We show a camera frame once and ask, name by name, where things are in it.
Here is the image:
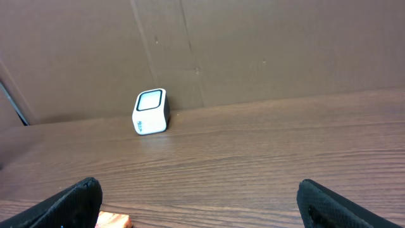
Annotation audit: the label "orange tissue packet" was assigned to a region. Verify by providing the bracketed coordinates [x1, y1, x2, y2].
[95, 211, 133, 228]

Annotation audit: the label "white barcode scanner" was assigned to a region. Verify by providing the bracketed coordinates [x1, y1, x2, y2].
[132, 88, 170, 136]

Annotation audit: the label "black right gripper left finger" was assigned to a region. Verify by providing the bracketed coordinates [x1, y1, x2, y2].
[1, 177, 103, 228]

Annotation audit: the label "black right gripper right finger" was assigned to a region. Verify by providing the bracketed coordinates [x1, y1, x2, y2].
[296, 179, 401, 228]

